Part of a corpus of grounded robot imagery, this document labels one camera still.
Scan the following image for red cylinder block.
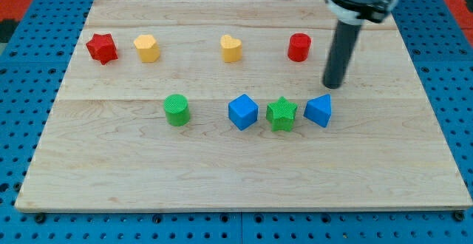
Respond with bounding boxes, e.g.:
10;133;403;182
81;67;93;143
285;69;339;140
287;33;312;62

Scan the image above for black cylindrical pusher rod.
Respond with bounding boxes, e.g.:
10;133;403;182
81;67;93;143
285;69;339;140
322;21;361;89

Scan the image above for red star block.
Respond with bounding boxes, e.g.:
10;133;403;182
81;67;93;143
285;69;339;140
86;33;118;65

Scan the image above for green cylinder block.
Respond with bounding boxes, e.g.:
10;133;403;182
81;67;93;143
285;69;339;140
163;94;191;126

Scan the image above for blue triangle block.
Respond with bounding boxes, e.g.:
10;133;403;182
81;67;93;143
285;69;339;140
303;94;332;128

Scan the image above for yellow hexagon block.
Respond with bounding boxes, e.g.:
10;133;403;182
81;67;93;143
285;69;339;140
133;34;160;63

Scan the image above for blue cube block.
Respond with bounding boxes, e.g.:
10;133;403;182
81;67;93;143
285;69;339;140
228;94;259;131

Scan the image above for green star block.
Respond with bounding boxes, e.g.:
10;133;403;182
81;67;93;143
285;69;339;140
265;97;298;132

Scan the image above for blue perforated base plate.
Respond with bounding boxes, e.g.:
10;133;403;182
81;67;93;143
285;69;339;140
1;0;472;243

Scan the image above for yellow heart block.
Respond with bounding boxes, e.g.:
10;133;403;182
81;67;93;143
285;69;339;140
220;35;242;63

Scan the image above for wooden board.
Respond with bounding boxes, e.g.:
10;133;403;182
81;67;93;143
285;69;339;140
16;0;472;213

